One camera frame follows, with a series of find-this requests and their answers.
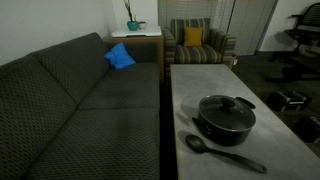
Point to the glass pot lid black knob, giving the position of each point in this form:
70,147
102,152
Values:
228,113

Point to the teal plant pot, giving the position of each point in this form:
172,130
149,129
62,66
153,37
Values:
133,25

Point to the black cooking pot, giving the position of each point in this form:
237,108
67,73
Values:
218,135

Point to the blue throw pillow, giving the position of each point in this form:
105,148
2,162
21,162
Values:
118,57

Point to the striped armchair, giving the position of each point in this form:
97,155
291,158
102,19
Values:
217,46

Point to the wooden side table white top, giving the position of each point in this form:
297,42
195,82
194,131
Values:
153,34

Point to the yellow cushion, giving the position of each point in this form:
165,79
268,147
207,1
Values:
192,36

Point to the black plastic spoon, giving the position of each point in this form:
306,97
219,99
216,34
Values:
198,145

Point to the dark grey fabric sofa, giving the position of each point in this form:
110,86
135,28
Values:
67,114

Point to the window blinds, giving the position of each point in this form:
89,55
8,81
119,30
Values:
246,20

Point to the black case on floor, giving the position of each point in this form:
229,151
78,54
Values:
290,100

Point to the grey top coffee table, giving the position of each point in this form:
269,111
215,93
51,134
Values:
270,142

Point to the black case at right edge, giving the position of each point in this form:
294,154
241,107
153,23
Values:
308,129

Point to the black office chair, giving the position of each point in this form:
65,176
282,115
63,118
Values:
304,32

